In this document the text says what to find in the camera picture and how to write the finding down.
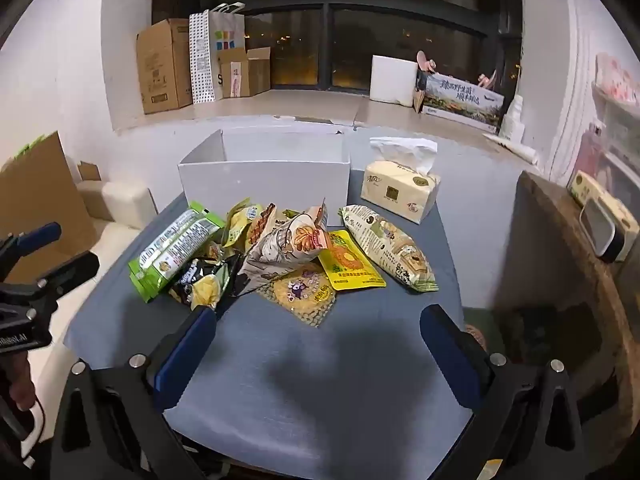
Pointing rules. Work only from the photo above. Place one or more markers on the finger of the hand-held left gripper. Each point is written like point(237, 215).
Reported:
point(75, 267)
point(42, 235)

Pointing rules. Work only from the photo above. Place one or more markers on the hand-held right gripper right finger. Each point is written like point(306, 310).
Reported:
point(447, 347)

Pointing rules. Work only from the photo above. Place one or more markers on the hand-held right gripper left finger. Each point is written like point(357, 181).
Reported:
point(182, 360)

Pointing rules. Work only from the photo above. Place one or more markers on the black snack packet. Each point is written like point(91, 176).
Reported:
point(197, 282)

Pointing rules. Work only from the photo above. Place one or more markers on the green seaweed snack packet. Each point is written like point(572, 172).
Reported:
point(167, 252)

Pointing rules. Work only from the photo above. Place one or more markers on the large cream-green snack packet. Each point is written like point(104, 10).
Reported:
point(390, 247)

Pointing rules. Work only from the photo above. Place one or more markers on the yellow snack packet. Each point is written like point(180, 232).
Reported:
point(347, 265)

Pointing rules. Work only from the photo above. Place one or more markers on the clear round cracker packet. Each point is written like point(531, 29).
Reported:
point(300, 295)

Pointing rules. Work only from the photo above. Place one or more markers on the small yellow-green snack packet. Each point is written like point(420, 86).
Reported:
point(240, 222)

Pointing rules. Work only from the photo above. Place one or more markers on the beige cone-shaped snack packet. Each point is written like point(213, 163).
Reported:
point(285, 250)

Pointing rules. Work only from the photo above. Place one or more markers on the brown snack packet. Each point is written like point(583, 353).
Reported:
point(261, 227)

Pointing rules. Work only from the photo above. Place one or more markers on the white cardboard box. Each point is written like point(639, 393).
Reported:
point(260, 185)

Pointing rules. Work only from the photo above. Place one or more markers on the person's left hand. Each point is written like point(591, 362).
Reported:
point(20, 377)

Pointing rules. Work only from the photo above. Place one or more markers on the brown cardboard sheet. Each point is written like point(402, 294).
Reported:
point(40, 200)

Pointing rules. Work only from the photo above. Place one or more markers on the yellow tissue pack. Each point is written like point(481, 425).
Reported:
point(397, 192)

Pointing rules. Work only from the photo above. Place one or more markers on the yellow and white box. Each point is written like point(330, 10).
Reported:
point(602, 220)

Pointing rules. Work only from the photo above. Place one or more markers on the tall brown cardboard box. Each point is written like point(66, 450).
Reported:
point(162, 67)

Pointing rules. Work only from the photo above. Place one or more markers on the white patterned flat carton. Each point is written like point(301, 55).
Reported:
point(200, 60)

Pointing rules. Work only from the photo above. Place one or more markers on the landscape printed box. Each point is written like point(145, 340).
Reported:
point(460, 102)

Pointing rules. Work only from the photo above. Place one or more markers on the brown paper bag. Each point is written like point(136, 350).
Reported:
point(418, 100)

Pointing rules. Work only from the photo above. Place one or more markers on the open brown cardboard box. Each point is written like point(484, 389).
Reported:
point(245, 77)

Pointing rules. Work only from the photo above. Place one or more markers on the pink toy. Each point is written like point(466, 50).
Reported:
point(487, 81)
point(426, 62)

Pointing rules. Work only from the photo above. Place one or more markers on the white foam box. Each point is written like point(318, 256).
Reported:
point(392, 80)

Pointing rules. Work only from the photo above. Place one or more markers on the white bag with coloured squares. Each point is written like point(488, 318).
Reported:
point(227, 30)

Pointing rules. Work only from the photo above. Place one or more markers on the storage shelf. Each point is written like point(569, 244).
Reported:
point(612, 125)

